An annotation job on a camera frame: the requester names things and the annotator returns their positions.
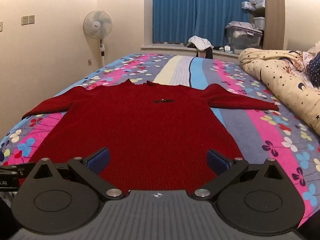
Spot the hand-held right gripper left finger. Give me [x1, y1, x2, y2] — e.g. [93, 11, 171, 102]
[27, 148, 126, 201]

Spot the white clothes pile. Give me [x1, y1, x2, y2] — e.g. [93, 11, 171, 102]
[188, 36, 213, 50]

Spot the dark blue dotted cloth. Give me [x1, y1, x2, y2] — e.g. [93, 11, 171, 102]
[307, 53, 320, 88]

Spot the clear plastic storage box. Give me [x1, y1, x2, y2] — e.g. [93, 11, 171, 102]
[225, 21, 263, 54]

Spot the red knit sweater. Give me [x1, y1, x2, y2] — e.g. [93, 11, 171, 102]
[21, 79, 280, 193]

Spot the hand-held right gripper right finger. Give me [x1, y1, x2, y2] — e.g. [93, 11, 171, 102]
[192, 149, 288, 202]

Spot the blue curtain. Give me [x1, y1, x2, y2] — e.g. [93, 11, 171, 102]
[152, 0, 251, 44]

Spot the cream star print quilt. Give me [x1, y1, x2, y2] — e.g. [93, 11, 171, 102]
[238, 47, 320, 135]

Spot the wooden shelf unit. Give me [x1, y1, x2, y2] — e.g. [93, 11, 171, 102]
[241, 0, 286, 51]

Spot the floral striped bed sheet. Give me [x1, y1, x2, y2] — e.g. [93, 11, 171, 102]
[0, 53, 320, 230]

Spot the black garment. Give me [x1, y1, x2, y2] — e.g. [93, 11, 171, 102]
[196, 47, 213, 59]

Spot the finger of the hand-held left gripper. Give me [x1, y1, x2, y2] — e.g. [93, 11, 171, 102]
[0, 162, 37, 179]

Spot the stack of white packages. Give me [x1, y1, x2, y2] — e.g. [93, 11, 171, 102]
[241, 0, 265, 11]

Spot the white standing fan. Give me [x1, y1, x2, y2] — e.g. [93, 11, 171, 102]
[83, 10, 113, 67]

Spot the window sill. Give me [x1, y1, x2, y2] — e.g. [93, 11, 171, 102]
[140, 43, 241, 56]

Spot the white plastic basket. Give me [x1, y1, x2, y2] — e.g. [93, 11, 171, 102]
[253, 17, 265, 30]

